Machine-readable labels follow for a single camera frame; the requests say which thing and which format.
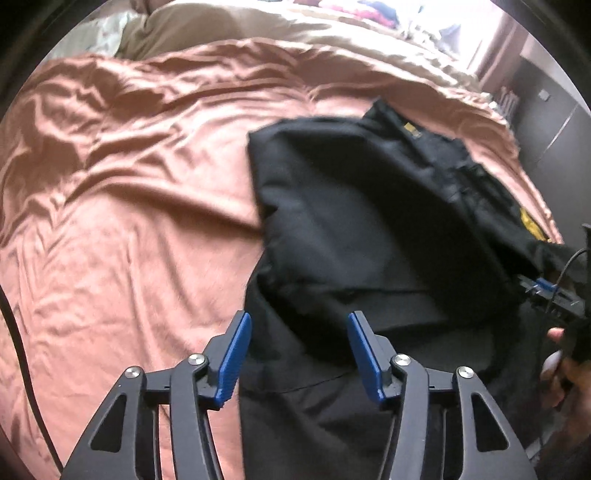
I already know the pink cushion on windowsill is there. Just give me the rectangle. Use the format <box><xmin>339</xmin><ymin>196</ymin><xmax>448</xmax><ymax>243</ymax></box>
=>
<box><xmin>321</xmin><ymin>1</ymin><xmax>399</xmax><ymax>29</ymax></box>

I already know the person's right hand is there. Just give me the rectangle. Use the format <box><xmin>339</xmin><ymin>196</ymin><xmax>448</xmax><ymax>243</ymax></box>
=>
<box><xmin>540</xmin><ymin>351</ymin><xmax>590</xmax><ymax>415</ymax></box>

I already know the pale green pillow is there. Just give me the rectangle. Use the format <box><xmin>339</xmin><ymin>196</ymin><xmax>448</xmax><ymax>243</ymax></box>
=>
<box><xmin>42</xmin><ymin>10</ymin><xmax>140</xmax><ymax>62</ymax></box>

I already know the rust brown bed sheet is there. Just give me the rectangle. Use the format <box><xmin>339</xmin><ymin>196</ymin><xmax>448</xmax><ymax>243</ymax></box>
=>
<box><xmin>1</xmin><ymin>39</ymin><xmax>560</xmax><ymax>479</ymax></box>

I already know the large black garment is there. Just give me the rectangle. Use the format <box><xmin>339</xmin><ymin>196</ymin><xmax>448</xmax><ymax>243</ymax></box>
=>
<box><xmin>239</xmin><ymin>101</ymin><xmax>585</xmax><ymax>479</ymax></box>

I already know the pink right curtain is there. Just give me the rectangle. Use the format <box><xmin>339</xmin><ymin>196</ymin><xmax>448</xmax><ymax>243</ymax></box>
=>
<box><xmin>476</xmin><ymin>14</ymin><xmax>529</xmax><ymax>94</ymax></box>

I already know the black cable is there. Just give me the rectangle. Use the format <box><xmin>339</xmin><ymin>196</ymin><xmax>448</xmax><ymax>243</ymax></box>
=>
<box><xmin>0</xmin><ymin>285</ymin><xmax>65</xmax><ymax>474</ymax></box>

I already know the beige duvet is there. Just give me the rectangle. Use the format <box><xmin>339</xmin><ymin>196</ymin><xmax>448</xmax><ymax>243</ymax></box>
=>
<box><xmin>117</xmin><ymin>1</ymin><xmax>481</xmax><ymax>92</ymax></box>

